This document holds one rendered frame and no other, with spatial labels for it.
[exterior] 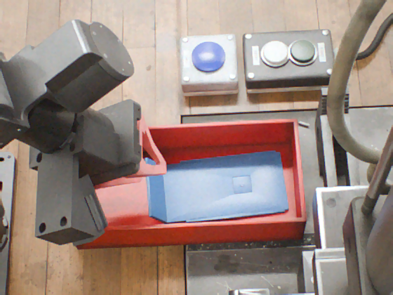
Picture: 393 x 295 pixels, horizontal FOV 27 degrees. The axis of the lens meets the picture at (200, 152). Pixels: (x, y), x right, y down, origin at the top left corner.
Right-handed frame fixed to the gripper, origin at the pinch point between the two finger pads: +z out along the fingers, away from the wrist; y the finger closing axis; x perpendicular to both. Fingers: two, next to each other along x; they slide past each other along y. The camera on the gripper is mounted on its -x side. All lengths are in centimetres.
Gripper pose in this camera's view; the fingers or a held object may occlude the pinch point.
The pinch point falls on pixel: (147, 169)
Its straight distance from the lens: 85.7
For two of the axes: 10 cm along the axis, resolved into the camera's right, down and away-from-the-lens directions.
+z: 5.5, 3.2, 7.7
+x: -0.4, -9.1, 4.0
